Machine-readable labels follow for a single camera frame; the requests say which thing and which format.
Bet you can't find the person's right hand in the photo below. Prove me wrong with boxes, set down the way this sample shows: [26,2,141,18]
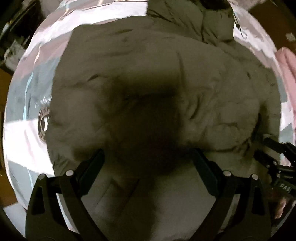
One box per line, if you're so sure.
[272,193,290,220]

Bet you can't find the printed patchwork bed cover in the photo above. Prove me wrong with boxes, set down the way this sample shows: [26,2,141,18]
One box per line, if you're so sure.
[2,0,296,232]

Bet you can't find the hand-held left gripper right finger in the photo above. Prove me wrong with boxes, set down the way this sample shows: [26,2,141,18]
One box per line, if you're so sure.
[191,148,274,241]

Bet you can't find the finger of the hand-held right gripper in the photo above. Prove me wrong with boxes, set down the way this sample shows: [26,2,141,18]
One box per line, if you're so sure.
[262,137,296,154]
[253,150,279,173]

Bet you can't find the olive green puffer jacket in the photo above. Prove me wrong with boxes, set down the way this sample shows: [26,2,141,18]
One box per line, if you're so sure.
[45,0,281,233]

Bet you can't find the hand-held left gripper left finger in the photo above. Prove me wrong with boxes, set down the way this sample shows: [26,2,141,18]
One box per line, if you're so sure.
[25,148,109,241]

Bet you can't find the pink folded blanket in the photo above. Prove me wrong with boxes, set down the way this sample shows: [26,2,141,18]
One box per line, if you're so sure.
[275,46,296,131]

